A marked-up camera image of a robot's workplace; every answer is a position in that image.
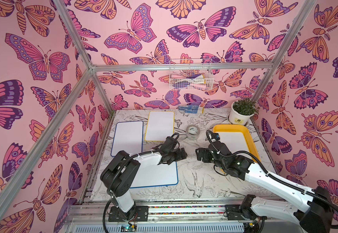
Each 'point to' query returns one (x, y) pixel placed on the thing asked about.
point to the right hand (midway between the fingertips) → (202, 149)
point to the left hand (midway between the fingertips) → (185, 156)
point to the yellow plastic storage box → (237, 138)
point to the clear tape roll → (193, 132)
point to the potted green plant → (242, 110)
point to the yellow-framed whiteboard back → (160, 124)
